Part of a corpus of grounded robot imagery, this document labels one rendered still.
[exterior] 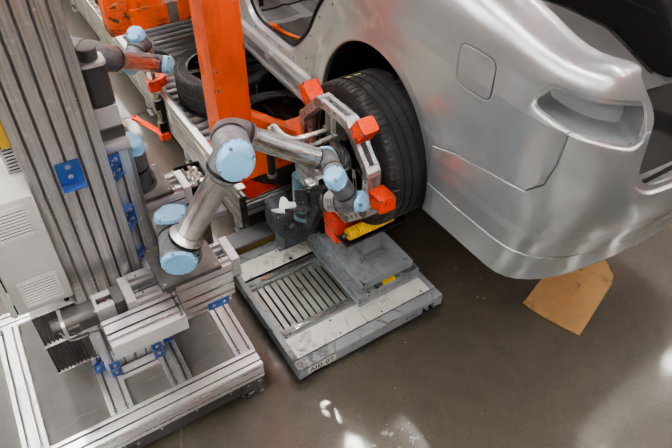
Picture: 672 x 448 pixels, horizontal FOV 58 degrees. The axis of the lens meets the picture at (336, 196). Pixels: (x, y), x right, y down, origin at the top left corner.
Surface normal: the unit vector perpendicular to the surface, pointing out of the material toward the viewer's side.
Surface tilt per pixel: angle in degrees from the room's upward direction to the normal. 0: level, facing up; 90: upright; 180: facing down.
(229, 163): 83
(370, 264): 0
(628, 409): 0
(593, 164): 88
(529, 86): 90
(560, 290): 1
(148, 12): 90
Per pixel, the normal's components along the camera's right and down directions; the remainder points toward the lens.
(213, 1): 0.54, 0.55
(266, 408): 0.00, -0.76
